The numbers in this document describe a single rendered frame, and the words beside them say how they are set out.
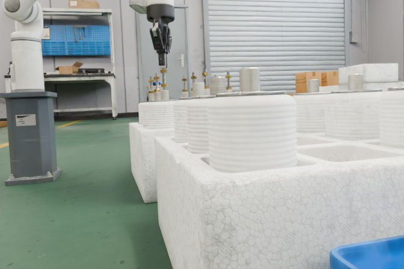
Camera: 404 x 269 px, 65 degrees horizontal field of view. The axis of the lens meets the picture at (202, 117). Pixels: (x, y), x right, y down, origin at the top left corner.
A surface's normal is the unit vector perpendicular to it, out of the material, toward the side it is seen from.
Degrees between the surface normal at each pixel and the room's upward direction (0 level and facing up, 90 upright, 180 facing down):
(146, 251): 0
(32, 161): 90
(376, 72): 90
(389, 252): 88
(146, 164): 90
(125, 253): 0
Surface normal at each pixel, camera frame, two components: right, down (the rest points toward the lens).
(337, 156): 0.25, 0.04
